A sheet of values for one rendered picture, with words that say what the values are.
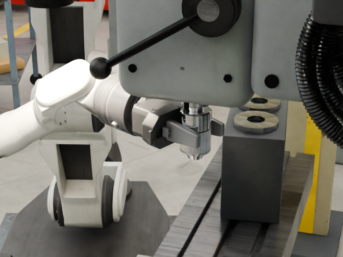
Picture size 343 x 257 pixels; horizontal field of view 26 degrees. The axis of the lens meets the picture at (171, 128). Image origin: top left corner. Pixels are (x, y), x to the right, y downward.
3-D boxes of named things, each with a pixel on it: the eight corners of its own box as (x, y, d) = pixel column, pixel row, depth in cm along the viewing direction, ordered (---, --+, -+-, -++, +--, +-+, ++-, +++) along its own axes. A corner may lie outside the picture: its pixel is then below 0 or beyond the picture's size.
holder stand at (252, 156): (219, 219, 151) (222, 129, 143) (229, 170, 171) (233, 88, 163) (279, 224, 149) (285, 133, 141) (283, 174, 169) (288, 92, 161)
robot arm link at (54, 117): (90, 82, 118) (24, 117, 122) (121, 106, 125) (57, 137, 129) (86, 51, 121) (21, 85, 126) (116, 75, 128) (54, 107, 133)
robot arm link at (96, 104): (97, 116, 116) (50, 97, 123) (133, 141, 124) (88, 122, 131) (130, 53, 118) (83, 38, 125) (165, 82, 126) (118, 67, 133)
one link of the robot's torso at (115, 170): (60, 194, 220) (57, 154, 215) (127, 196, 219) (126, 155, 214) (47, 231, 201) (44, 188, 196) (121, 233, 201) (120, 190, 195)
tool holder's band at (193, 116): (173, 112, 111) (173, 106, 110) (200, 106, 113) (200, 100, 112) (191, 124, 107) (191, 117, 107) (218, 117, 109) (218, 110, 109)
